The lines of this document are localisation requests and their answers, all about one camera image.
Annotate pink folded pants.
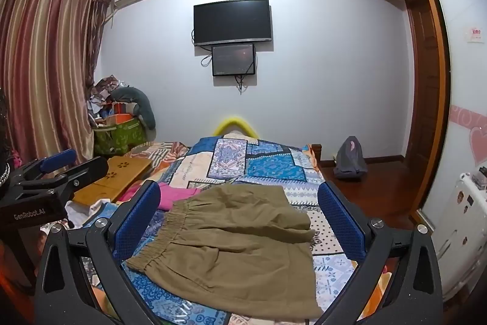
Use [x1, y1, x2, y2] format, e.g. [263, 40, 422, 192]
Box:
[118, 182, 201, 211]

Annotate grey backpack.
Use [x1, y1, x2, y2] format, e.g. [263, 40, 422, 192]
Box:
[334, 136, 368, 179]

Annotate olive khaki pants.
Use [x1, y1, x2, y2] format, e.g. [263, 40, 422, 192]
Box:
[126, 184, 323, 322]

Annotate black wall television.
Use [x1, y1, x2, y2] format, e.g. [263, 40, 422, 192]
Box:
[193, 0, 272, 46]

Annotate small black wall monitor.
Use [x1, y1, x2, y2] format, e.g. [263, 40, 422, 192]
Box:
[211, 44, 256, 77]

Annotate white small fridge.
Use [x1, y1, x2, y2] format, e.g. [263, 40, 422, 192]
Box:
[432, 172, 486, 301]

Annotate white sliding wardrobe door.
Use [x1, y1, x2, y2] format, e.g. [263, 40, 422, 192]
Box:
[422, 0, 486, 225]

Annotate patchwork patterned bedspread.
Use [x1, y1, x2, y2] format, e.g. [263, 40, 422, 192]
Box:
[81, 132, 386, 325]

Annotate striped red curtain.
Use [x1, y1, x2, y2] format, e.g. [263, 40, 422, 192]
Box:
[1, 0, 110, 162]

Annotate yellow curved headboard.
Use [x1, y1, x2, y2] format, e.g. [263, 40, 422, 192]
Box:
[213, 116, 258, 139]

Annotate green storage box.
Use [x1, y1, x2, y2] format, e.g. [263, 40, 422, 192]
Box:
[94, 119, 147, 156]

